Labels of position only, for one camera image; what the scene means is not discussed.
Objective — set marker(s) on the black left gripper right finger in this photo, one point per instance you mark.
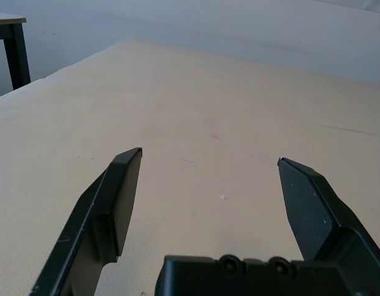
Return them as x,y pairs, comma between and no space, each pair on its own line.
313,212

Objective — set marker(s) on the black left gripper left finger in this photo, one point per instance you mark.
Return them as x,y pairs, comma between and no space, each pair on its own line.
116,209

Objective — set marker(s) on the black-framed side table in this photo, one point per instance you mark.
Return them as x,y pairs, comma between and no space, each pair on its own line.
15,52

